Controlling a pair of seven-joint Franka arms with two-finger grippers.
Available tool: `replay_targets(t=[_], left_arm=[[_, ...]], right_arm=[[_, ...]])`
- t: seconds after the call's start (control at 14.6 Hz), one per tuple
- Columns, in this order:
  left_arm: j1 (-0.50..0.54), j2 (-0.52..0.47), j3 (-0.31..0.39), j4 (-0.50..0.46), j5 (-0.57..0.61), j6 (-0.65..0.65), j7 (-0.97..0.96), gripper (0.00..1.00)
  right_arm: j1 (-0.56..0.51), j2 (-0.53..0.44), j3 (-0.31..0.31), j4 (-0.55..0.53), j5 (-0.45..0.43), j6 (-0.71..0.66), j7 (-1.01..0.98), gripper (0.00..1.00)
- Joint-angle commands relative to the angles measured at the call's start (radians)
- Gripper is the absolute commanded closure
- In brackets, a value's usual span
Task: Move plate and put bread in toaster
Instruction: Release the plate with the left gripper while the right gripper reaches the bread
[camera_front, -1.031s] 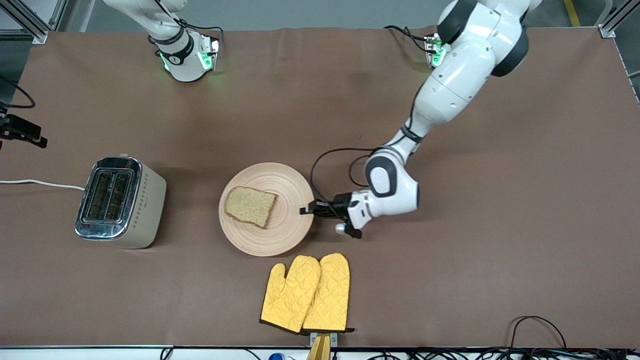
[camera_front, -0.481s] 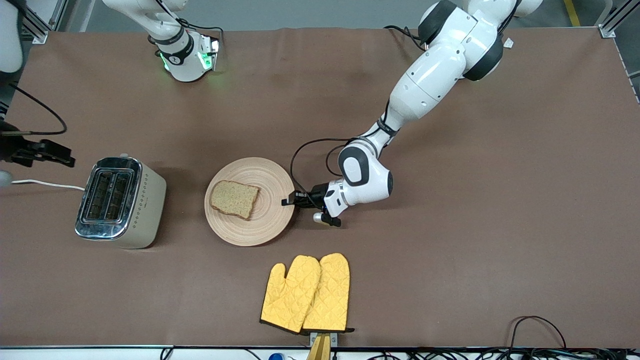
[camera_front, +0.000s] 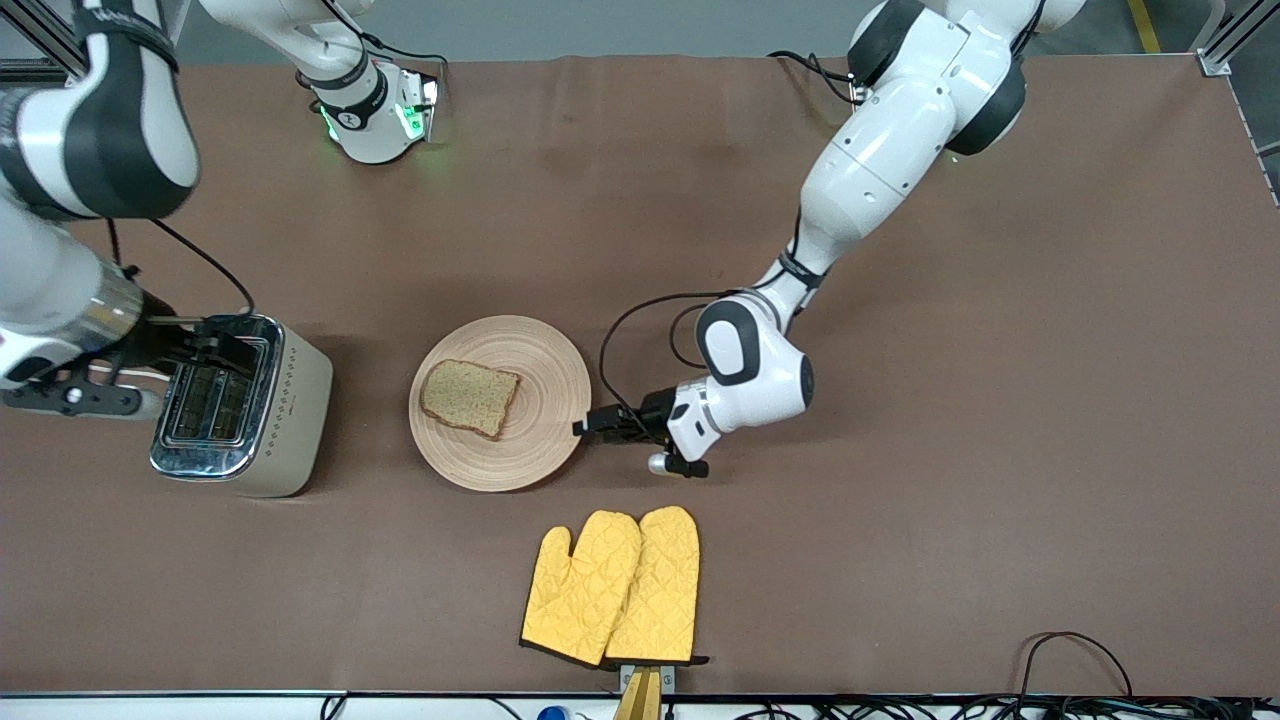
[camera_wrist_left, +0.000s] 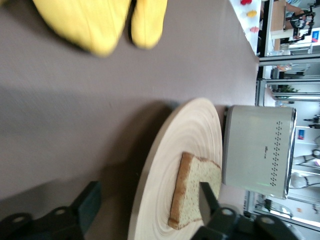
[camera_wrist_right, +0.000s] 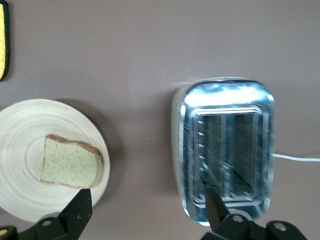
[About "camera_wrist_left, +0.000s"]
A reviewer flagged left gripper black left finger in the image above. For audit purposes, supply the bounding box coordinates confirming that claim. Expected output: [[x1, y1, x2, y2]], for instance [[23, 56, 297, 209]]
[[0, 181, 103, 240]]

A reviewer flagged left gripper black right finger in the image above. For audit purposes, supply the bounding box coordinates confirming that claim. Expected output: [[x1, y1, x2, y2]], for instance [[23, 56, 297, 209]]
[[191, 181, 303, 240]]

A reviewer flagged slice of brown-crust bread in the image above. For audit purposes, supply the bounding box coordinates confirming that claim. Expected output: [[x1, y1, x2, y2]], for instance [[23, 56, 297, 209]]
[[167, 151, 223, 230]]

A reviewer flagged round light wooden plate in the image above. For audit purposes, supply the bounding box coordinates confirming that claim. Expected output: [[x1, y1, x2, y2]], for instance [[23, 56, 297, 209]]
[[127, 97, 224, 240]]

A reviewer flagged silver two-slot toaster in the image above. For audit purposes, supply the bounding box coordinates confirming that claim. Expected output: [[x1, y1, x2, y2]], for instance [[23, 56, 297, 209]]
[[221, 104, 298, 200]]

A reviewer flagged yellow quilted oven mitt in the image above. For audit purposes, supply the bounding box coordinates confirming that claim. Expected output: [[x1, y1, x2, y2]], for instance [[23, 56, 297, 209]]
[[32, 0, 121, 58], [107, 0, 168, 50]]

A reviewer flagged grey metal frame beam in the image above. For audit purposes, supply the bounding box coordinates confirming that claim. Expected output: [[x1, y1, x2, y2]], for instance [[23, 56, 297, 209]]
[[258, 53, 320, 67]]

